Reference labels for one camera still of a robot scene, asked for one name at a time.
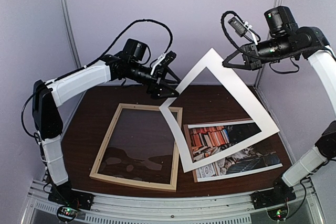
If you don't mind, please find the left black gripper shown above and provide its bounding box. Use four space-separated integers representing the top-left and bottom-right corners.
128 61 182 100

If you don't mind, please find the white mat board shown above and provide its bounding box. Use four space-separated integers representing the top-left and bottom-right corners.
159 48 279 173

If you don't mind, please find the cat photo print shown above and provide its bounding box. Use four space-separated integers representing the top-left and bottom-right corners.
183 118 283 183

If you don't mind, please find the clear acrylic sheet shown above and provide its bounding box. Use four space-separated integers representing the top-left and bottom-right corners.
98 109 175 184

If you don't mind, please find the light wooden picture frame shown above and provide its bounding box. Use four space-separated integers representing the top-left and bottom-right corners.
90 103 180 192

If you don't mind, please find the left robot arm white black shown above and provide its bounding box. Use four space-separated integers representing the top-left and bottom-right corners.
29 39 181 205

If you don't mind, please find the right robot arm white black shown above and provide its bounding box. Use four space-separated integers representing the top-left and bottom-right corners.
220 6 335 204

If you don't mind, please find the brown backing board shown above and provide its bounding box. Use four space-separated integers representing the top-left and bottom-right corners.
183 124 198 183

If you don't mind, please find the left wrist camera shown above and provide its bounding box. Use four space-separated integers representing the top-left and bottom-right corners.
150 51 177 76

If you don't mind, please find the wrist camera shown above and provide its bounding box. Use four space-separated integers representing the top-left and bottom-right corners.
150 51 177 76
228 17 261 45

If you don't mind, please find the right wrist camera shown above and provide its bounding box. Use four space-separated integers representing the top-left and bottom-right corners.
228 17 261 45

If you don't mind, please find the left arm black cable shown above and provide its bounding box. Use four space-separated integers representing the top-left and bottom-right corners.
86 18 174 65

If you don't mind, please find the aluminium front rail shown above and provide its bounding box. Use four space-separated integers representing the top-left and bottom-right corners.
19 180 326 223

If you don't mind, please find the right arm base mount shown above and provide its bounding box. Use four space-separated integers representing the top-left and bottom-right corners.
250 189 296 209

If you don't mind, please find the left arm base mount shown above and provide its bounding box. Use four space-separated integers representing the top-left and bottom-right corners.
48 191 94 210

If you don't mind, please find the left aluminium corner post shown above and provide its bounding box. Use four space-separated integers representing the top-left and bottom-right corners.
60 0 81 69

